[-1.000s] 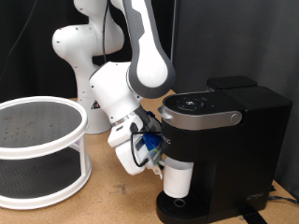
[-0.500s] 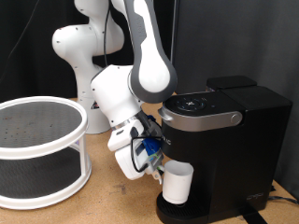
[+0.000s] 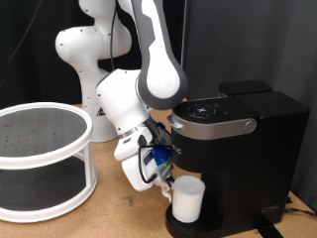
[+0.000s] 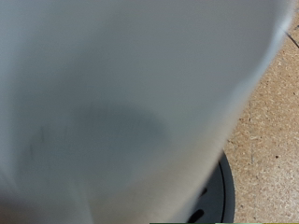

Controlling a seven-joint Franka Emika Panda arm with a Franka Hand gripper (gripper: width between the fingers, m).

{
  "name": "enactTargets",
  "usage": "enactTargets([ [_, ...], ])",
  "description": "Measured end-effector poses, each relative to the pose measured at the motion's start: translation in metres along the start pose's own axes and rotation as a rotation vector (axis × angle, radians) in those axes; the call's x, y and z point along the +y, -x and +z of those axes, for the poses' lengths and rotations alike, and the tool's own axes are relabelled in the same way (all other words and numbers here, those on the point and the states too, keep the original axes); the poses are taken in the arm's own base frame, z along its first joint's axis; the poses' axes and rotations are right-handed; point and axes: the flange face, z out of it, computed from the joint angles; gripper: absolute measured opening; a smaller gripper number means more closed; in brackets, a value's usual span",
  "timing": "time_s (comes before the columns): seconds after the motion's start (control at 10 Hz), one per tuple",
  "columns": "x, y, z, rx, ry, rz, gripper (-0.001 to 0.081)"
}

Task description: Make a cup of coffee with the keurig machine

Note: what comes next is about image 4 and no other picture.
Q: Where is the white mug with green-marked handle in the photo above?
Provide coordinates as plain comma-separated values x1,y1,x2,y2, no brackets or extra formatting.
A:
0,0,297,224

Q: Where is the black Keurig drip tray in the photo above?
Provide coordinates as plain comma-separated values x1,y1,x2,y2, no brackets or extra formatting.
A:
186,149,236,224

